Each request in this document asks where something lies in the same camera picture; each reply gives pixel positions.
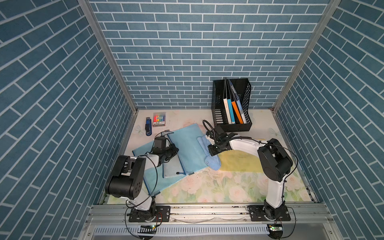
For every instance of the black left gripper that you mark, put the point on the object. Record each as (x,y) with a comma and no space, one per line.
(173,151)

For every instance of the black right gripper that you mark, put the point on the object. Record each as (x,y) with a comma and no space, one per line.
(212,152)

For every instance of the yellow mesh document bag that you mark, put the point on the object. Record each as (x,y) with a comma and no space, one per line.
(243,157)

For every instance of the light blue mesh document bag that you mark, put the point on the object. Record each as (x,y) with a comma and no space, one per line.
(191,154)

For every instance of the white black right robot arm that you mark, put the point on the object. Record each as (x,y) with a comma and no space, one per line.
(275,162)

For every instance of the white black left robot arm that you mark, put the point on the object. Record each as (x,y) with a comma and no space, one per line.
(127,175)

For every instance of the clear mesh document bag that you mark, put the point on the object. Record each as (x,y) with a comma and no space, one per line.
(173,167)

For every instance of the blue document bag far left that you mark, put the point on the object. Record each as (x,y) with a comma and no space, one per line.
(153,179)

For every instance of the colourful marker pack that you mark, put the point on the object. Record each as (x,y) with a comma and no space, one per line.
(159,119)

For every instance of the blue stapler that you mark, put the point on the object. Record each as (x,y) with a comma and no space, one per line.
(148,126)

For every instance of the teal book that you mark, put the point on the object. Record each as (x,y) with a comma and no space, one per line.
(231,111)

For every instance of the orange book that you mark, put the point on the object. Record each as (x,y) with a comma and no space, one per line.
(237,112)

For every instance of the blue folder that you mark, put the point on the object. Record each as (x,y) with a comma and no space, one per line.
(237,100)

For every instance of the black mesh file holder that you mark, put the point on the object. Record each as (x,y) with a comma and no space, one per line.
(222,90)

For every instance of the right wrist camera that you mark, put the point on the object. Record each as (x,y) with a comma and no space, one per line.
(219,136)

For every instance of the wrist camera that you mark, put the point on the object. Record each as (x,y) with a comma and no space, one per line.
(219,136)
(161,142)

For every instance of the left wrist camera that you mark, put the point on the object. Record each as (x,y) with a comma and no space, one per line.
(161,142)

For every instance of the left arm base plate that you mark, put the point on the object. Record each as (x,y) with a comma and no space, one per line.
(154,214)

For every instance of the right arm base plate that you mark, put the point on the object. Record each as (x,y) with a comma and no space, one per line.
(267,212)

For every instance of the aluminium front rail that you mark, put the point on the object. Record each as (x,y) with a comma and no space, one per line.
(195,218)

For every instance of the aluminium corner post right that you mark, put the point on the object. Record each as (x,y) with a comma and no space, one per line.
(318,30)

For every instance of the aluminium corner post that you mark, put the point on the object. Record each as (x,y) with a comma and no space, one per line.
(318,30)
(93,22)

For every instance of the aluminium corner post left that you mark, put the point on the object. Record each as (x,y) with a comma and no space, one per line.
(93,22)

